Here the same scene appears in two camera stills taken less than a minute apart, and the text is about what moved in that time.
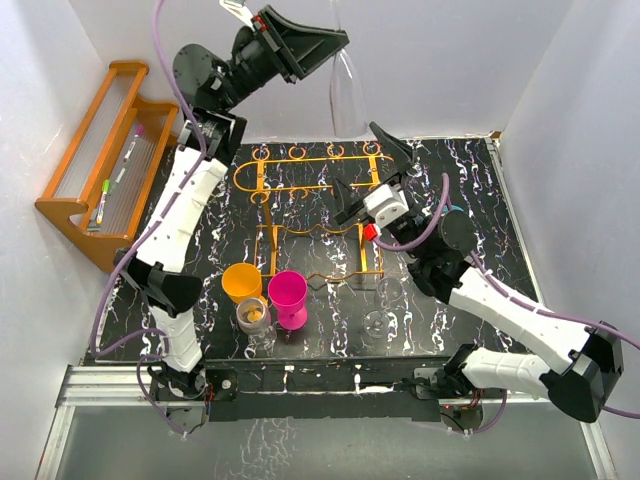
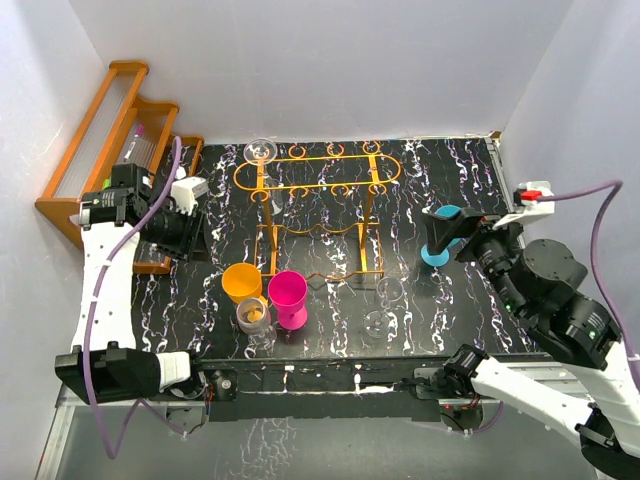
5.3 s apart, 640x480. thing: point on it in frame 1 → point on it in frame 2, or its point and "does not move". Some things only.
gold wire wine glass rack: [310, 231] does not move
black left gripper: [290, 48] → [193, 227]
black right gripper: [401, 156] → [442, 229]
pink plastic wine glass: [288, 292] does not move
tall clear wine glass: [347, 99] → [261, 152]
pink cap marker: [139, 132] does not move
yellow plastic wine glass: [243, 281] does not move
